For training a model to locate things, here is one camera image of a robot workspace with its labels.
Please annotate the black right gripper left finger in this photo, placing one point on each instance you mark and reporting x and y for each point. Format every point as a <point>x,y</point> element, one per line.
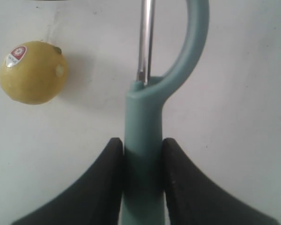
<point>94,199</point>

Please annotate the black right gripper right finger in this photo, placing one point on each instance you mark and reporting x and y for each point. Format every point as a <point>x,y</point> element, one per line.
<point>194,199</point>

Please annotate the teal handled vegetable peeler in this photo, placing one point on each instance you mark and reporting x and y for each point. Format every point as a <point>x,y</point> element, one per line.
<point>143,202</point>

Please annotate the yellow lemon with sticker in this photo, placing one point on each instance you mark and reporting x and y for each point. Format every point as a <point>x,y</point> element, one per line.
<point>34,72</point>

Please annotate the oval metal mesh basket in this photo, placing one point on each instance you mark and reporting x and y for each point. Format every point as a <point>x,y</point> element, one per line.
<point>49,0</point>

